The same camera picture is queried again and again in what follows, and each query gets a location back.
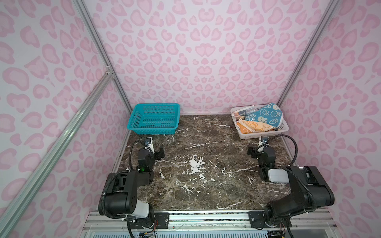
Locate corner aluminium post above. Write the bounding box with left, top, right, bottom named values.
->
left=277, top=0, right=342, bottom=106
left=73, top=0, right=133, bottom=113

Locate white plastic basket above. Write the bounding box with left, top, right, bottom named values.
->
left=230, top=105, right=289, bottom=139

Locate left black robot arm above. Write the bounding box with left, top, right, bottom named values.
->
left=98, top=147, right=165, bottom=229

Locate grey patterned towel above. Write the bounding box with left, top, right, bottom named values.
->
left=232, top=106, right=256, bottom=121

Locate teal bunny towel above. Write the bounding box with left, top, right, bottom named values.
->
left=244, top=103, right=283, bottom=128

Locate right corner aluminium post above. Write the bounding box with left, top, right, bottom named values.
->
left=277, top=0, right=342, bottom=106

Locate teal plastic basket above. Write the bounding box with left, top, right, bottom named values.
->
left=128, top=103, right=181, bottom=135

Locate orange bunny towel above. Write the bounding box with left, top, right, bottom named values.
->
left=236, top=120, right=277, bottom=134

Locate diagonal aluminium frame bar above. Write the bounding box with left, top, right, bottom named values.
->
left=1, top=72, right=114, bottom=238

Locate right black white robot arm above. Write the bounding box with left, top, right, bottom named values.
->
left=248, top=145, right=335, bottom=230

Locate right black corrugated cable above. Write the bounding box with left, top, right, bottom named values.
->
left=266, top=134, right=299, bottom=166

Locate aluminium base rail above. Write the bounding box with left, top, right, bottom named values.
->
left=80, top=209, right=341, bottom=238

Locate left corner aluminium post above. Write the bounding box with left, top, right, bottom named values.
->
left=73, top=0, right=133, bottom=113

